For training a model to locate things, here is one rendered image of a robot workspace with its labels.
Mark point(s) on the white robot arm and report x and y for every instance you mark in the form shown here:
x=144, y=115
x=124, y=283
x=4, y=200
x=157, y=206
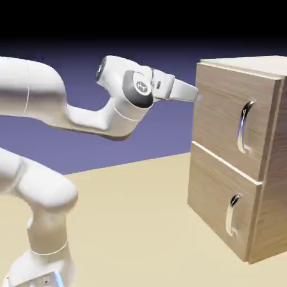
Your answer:
x=40, y=89

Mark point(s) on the light wood cabinet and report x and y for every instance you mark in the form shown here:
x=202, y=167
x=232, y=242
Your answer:
x=272, y=179

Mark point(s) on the light wood cabinet door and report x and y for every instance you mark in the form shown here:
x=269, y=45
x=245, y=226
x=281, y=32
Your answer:
x=220, y=116
x=210, y=201

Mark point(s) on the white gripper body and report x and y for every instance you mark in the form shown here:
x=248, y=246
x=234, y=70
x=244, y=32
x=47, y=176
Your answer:
x=182, y=89

